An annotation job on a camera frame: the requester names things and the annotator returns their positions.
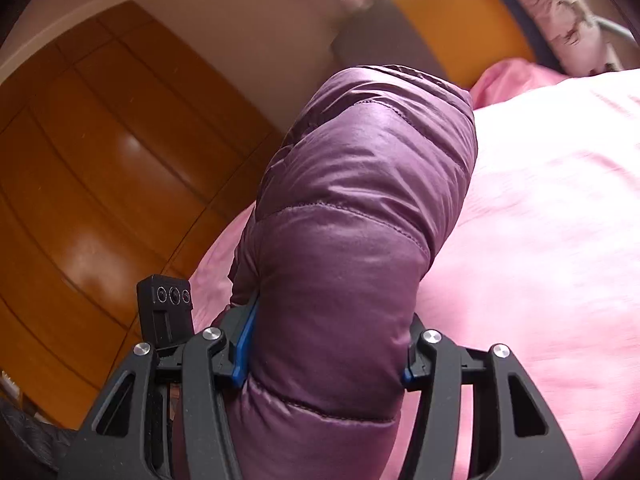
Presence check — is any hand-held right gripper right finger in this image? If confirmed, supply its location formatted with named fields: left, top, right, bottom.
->
left=395, top=312, right=583, bottom=480

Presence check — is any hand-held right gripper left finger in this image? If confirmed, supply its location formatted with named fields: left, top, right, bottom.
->
left=57, top=300, right=262, bottom=480

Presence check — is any purple puffer jacket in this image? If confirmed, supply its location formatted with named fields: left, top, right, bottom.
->
left=172, top=64, right=481, bottom=480

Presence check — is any pink bed sheet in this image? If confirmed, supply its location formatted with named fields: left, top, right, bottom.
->
left=187, top=57, right=640, bottom=480

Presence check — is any dark cloth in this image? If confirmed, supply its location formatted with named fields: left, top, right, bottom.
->
left=0, top=394, right=77, bottom=480

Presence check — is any yellow blue grey headboard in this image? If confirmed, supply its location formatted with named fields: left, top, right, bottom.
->
left=332, top=0, right=556, bottom=91

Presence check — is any white deer print pillow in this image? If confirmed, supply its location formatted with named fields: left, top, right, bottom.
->
left=487, top=0, right=625, bottom=77

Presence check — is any grey curved bar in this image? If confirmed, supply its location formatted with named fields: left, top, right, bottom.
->
left=592, top=14, right=637, bottom=43

